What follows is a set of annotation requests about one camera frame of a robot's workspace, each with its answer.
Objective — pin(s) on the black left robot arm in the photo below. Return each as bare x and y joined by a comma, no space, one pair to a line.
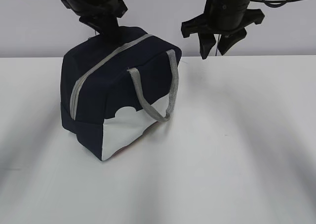
100,15

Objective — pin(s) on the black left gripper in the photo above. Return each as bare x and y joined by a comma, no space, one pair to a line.
100,15

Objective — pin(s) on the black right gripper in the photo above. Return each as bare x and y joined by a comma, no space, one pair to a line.
227,17

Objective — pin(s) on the navy blue lunch bag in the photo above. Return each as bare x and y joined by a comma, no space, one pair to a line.
112,92

